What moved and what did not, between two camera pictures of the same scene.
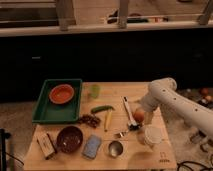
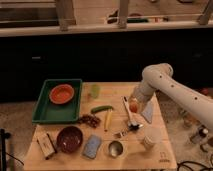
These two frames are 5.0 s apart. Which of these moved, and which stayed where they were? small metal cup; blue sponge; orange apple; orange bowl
Moved: orange apple
Stayed: blue sponge; orange bowl; small metal cup
